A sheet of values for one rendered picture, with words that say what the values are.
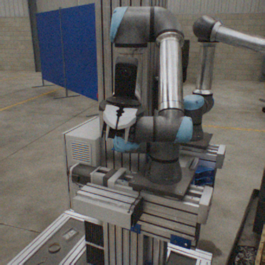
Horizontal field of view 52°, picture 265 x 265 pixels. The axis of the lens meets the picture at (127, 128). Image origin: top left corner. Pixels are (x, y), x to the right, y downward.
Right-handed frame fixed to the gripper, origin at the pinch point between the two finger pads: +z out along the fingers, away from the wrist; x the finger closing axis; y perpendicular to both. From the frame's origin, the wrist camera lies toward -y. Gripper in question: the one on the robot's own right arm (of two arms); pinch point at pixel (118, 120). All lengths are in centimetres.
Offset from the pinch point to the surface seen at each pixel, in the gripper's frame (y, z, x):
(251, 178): 138, -263, -161
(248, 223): 93, -107, -88
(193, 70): 101, -1070, -213
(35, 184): 174, -232, 102
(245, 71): 75, -1025, -402
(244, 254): 92, -76, -74
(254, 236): 93, -95, -87
